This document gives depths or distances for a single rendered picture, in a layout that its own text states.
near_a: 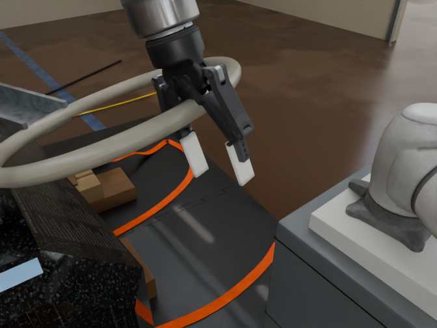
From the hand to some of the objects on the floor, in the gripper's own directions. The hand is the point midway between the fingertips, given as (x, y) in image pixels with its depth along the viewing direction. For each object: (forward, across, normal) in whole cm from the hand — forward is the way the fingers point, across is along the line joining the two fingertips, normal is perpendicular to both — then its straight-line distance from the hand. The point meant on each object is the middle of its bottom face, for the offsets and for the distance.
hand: (218, 163), depth 56 cm
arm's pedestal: (+116, +21, -32) cm, 122 cm away
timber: (+81, +107, -11) cm, 134 cm away
